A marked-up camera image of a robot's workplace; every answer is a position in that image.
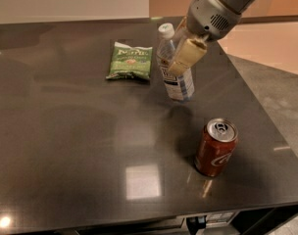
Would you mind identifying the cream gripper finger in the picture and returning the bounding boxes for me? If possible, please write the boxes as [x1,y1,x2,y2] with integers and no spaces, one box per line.
[168,37,207,76]
[172,17,187,47]

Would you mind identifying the clear blue-label plastic bottle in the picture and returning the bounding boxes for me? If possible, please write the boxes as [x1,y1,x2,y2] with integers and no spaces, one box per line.
[156,23,194,102]

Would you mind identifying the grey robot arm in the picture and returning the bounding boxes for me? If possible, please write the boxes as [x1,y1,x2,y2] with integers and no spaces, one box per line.
[168,0,255,76]

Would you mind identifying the green chip bag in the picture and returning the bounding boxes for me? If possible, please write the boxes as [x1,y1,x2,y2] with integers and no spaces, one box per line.
[106,42,153,81]

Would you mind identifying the red soda can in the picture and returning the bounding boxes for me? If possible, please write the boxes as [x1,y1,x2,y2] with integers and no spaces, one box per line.
[194,118,238,177]

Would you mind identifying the dark table frame underside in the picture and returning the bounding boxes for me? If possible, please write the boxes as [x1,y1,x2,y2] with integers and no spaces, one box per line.
[62,205,298,235]

